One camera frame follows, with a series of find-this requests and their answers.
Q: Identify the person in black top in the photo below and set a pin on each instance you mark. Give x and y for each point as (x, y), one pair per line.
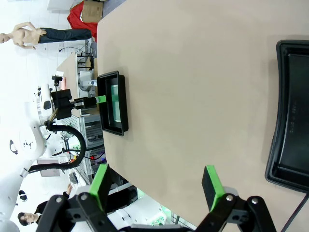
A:
(41, 210)

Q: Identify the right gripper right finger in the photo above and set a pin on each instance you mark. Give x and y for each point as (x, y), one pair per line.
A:
(214, 191)

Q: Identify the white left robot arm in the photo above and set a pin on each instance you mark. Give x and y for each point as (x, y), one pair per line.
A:
(14, 169)

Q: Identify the red cloth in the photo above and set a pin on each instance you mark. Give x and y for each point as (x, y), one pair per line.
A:
(74, 17)

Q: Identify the light wooden desk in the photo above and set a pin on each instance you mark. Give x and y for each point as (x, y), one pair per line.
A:
(68, 65)

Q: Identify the beige mannequin with jeans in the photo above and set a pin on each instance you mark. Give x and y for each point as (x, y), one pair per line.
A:
(24, 36)

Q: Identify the large brown cardboard box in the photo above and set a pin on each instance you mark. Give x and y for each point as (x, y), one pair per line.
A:
(93, 10)

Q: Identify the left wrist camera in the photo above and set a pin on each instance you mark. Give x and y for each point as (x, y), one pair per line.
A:
(57, 79)

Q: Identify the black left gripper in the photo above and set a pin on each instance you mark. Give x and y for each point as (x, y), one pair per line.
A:
(62, 104)

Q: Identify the black ESD tray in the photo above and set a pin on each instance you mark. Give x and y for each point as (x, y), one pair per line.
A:
(289, 120)
(123, 106)

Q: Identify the green circuit board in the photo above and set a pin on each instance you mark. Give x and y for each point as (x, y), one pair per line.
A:
(115, 108)

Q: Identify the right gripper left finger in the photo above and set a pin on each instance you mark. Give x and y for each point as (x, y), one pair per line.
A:
(96, 191)

